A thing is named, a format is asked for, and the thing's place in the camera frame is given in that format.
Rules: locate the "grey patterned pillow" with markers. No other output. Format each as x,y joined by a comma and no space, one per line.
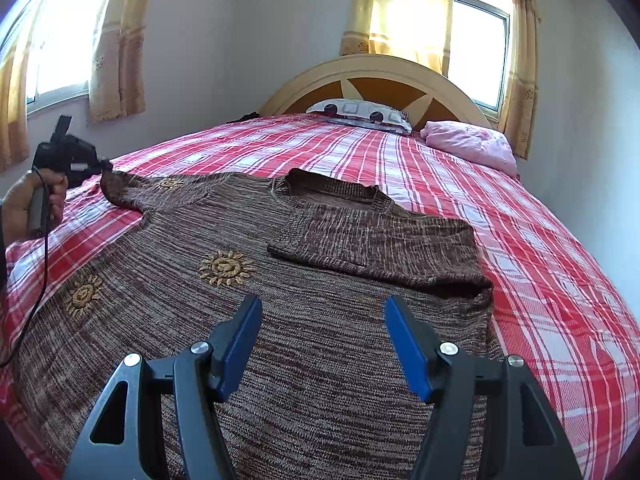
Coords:
360,110

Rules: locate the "red plaid bed sheet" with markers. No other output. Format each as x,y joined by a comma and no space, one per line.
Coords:
550,285

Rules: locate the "brown knitted sweater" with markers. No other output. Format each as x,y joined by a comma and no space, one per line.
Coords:
310,410

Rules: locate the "pink pillow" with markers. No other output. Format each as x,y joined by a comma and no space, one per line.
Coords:
465,142

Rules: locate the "dark object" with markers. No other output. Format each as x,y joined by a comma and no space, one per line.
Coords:
245,117

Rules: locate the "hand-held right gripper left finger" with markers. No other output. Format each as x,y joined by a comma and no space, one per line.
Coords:
240,350

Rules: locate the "yellow curtain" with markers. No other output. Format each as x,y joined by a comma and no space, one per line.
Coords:
12,110
117,60
395,10
522,60

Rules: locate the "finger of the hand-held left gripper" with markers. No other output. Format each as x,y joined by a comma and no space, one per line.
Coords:
105,164

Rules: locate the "person's left hand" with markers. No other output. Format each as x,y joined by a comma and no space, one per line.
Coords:
17,205

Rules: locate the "window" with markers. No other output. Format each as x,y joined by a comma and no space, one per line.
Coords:
60,45
480,50

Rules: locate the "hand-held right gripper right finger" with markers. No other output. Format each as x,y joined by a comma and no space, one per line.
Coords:
407,350

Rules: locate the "cream wooden headboard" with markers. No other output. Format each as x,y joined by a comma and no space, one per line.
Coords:
380,67

